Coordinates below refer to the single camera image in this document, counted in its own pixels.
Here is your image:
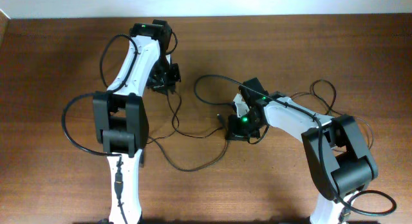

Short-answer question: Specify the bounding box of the black USB cable bundle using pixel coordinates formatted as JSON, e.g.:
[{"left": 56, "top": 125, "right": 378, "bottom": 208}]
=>
[{"left": 146, "top": 88, "right": 230, "bottom": 173}]

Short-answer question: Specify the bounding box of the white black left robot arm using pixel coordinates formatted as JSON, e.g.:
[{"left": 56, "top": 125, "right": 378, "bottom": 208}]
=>
[{"left": 93, "top": 19, "right": 181, "bottom": 223}]

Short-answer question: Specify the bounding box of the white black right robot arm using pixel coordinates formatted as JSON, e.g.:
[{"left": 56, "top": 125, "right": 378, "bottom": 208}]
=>
[{"left": 227, "top": 78, "right": 379, "bottom": 223}]

